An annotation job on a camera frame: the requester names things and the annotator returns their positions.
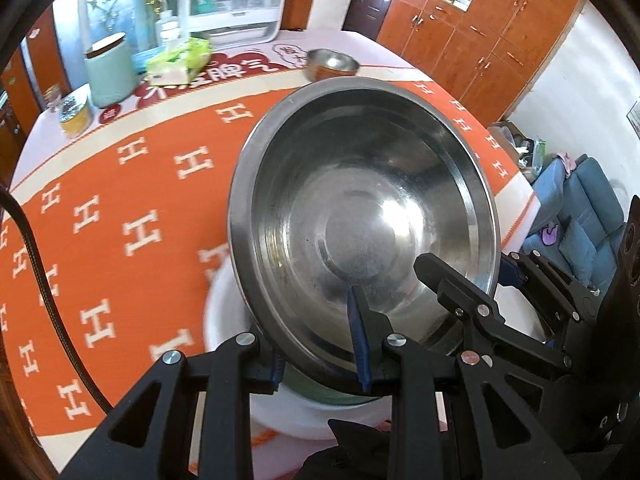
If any plain white plate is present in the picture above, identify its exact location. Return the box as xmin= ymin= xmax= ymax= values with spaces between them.
xmin=188 ymin=287 xmax=550 ymax=462

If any green plate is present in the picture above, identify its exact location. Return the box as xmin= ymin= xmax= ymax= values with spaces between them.
xmin=282 ymin=363 xmax=374 ymax=406

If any large steel bowl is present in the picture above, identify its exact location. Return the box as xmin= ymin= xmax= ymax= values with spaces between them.
xmin=228 ymin=77 xmax=500 ymax=394

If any small copper steel bowl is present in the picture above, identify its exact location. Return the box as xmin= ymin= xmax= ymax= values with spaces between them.
xmin=304 ymin=49 xmax=360 ymax=82

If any blue sofa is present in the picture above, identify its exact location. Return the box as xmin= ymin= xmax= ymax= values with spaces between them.
xmin=522 ymin=155 xmax=626 ymax=297

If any cardboard box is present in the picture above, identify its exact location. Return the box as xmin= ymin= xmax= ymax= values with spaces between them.
xmin=488 ymin=122 xmax=537 ymax=183

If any orange H-pattern blanket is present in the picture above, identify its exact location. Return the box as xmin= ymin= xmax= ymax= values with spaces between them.
xmin=1 ymin=62 xmax=540 ymax=471

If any wooden cabinet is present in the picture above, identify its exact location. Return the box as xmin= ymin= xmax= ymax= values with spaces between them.
xmin=376 ymin=0 xmax=582 ymax=126

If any pink printed tablecloth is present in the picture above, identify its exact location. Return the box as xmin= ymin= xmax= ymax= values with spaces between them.
xmin=10 ymin=30 xmax=430 ymax=196

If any yellow tin can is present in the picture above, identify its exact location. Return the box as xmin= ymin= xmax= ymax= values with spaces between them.
xmin=58 ymin=94 xmax=92 ymax=139

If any green tissue pack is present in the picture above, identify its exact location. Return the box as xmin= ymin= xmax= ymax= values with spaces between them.
xmin=146 ymin=37 xmax=212 ymax=87

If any mint green canister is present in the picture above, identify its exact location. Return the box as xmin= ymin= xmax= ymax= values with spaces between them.
xmin=85 ymin=32 xmax=138 ymax=108

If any white dish rack box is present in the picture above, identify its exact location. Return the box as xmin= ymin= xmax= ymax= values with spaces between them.
xmin=177 ymin=0 xmax=285 ymax=49

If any black cable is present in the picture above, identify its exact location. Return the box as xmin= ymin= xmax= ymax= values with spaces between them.
xmin=0 ymin=186 xmax=113 ymax=415

